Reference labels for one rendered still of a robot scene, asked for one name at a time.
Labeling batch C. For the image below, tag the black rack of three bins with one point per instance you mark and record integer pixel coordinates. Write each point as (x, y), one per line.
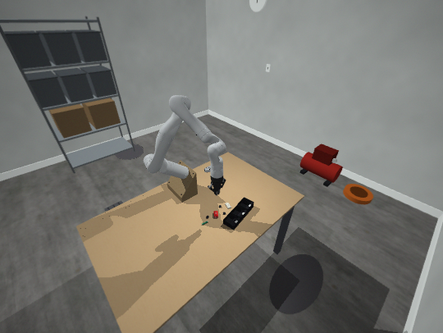
(239, 212)

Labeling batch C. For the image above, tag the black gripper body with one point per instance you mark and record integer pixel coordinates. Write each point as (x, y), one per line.
(213, 181)

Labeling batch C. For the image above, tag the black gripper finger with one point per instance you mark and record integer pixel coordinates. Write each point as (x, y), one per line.
(214, 189)
(221, 185)

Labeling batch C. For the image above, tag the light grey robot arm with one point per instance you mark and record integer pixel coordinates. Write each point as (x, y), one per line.
(180, 105)

